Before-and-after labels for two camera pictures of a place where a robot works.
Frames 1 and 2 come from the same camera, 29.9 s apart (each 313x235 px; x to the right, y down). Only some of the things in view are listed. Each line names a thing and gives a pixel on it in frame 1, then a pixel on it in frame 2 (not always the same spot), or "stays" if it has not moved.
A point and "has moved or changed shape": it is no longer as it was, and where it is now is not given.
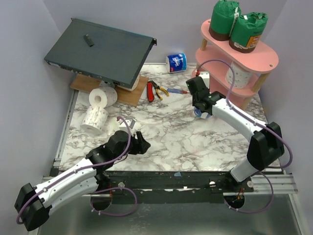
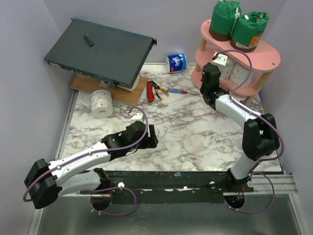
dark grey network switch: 112,56 stays
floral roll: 95,120 to 225,72
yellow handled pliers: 157,88 stays
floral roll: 103,97 has moved or changed shape
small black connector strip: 88,39 stays
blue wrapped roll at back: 176,62 stays
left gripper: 140,147 to 149,142
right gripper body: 197,88 to 210,72
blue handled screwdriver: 178,91 stays
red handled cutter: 149,92 stays
